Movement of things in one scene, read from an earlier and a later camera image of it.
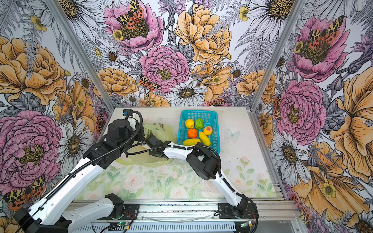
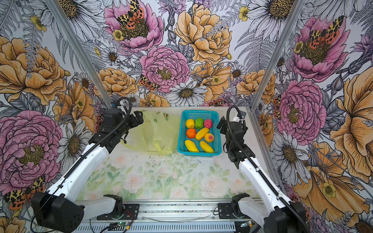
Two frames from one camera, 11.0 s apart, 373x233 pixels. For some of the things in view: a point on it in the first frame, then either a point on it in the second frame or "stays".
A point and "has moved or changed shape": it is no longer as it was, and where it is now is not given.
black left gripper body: [140, 138] → [125, 129]
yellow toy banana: [204, 139] → [200, 134]
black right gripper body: [152, 152] → [223, 130]
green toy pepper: [199, 124] stays
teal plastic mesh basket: [210, 119] stays
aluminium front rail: [267, 211] stays
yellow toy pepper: [189, 123] stays
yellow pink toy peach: [208, 130] → [209, 137]
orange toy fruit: [192, 133] stays
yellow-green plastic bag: [147, 159] has moved or changed shape
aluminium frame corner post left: [71, 35] stays
